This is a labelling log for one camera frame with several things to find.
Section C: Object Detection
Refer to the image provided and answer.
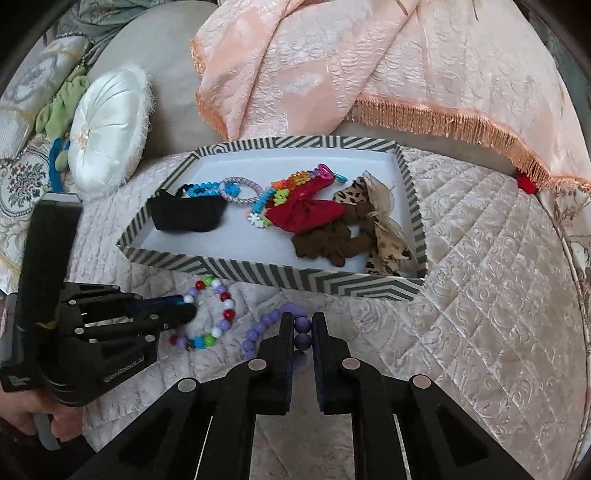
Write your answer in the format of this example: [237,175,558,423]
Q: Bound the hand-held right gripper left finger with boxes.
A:
[69,311,297,480]

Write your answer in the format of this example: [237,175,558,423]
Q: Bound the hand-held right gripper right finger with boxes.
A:
[311,312,536,480]

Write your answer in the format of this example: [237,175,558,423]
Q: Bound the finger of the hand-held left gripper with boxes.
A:
[60,282,195,320]
[69,305,198,352]

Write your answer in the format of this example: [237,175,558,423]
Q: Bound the purple bead bracelet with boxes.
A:
[241,302,313,366]

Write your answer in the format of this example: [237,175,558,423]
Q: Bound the multicolour bead bracelet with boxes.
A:
[169,275,237,352]

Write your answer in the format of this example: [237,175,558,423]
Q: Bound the brown scrunchie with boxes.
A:
[292,203,385,268]

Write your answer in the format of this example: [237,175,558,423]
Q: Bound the black cloth headband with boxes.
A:
[148,189,225,233]

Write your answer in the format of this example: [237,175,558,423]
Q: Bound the white box with striped rim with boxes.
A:
[115,136,428,304]

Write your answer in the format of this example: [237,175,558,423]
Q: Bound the leopard print bow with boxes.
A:
[333,171,419,278]

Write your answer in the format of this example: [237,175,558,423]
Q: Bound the blue bead bracelet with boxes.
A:
[178,181,242,200]

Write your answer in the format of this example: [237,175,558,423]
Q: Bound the red fabric bow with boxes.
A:
[264,178,349,233]

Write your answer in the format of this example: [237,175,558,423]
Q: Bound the colourful flower bead bracelet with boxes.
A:
[249,172,315,230]

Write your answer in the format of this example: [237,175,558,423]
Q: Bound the person's left hand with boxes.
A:
[0,396,87,445]

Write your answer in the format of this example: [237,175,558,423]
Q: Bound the floral embroidered cushion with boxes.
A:
[0,34,92,283]

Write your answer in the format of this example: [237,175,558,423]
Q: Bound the white round satin pillow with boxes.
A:
[68,65,154,200]

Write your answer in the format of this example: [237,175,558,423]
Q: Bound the green scrunchie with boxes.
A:
[36,75,92,142]

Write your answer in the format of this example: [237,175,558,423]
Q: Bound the cream quilted blanket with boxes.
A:
[69,138,583,468]

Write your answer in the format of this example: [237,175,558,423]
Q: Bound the beige upholstered cushion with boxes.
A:
[87,0,227,158]

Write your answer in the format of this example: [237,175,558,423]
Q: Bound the teal patterned fabric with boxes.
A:
[55,0,155,44]

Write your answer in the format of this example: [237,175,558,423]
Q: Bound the beige floral bedspread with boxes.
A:
[538,185,591,297]

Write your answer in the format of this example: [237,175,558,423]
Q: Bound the peach fringed blanket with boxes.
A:
[190,0,591,195]

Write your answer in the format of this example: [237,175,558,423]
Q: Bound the blue fuzzy ring with pompoms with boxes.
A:
[48,137,72,193]

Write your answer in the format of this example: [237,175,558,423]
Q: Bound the lilac hair tie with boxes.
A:
[218,175,267,206]

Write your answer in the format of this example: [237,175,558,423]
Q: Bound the pink plastic clip chain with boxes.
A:
[308,162,348,186]

